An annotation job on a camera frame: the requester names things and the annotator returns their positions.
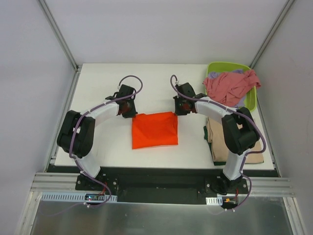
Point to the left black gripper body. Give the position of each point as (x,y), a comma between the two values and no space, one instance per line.
(130,113)

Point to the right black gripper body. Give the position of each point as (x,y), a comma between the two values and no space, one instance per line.
(179,111)

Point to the orange t shirt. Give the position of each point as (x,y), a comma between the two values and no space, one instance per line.
(152,130)

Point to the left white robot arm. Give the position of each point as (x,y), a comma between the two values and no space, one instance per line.
(77,131)

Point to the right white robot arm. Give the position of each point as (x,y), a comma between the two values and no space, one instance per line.
(239,129)

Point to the lavender t shirt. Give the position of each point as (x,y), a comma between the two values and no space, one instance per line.
(225,88)

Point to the folded beige t shirt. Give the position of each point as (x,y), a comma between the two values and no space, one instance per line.
(251,158)

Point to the pink t shirt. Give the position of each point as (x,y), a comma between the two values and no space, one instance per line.
(249,80)

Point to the folded dark green t shirt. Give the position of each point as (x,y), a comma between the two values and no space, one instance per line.
(218,149)

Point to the green plastic basin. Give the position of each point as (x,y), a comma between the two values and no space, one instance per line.
(250,100)

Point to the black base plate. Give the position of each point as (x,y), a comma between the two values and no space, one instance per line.
(161,185)

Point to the left aluminium table rail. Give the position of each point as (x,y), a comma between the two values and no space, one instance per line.
(65,107)

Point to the right white cable duct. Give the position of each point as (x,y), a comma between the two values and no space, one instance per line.
(214,201)

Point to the white cable duct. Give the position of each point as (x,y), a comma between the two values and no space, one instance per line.
(214,201)
(77,197)

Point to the left white cable duct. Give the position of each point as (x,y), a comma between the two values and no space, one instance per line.
(77,197)

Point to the left aluminium frame post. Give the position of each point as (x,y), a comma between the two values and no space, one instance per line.
(57,33)

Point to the aluminium frame post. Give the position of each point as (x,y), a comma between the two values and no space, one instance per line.
(274,28)
(57,33)

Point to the right aluminium frame post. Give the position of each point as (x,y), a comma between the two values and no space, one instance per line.
(274,28)

